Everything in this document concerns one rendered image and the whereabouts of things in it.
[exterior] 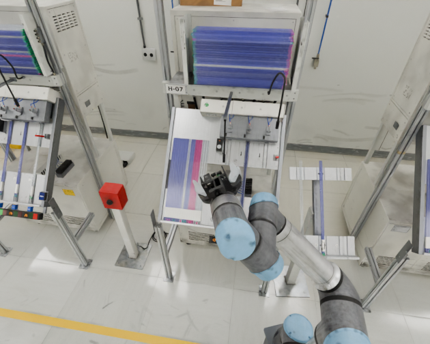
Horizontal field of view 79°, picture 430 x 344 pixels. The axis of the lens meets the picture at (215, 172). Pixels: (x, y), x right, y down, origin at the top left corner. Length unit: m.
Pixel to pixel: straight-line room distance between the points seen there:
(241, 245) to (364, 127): 3.13
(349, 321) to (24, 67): 2.01
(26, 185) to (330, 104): 2.94
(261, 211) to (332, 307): 0.37
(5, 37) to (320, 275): 1.95
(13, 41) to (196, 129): 1.13
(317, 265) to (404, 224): 1.37
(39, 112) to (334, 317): 1.87
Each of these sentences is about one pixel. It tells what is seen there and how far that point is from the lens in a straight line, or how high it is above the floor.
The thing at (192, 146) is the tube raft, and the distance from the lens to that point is 1.60.
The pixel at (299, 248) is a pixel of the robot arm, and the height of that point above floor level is 1.34.
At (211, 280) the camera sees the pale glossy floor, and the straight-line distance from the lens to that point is 2.19.
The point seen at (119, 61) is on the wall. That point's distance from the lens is 3.43.
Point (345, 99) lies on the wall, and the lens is 3.31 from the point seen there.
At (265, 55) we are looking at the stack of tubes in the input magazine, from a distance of 1.45.
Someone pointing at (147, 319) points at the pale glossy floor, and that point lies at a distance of 2.13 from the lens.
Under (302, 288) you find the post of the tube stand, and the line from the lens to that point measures 2.25.
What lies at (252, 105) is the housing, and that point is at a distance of 1.56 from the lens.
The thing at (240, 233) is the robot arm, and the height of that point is 1.54.
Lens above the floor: 1.94
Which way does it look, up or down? 40 degrees down
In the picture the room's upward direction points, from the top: straight up
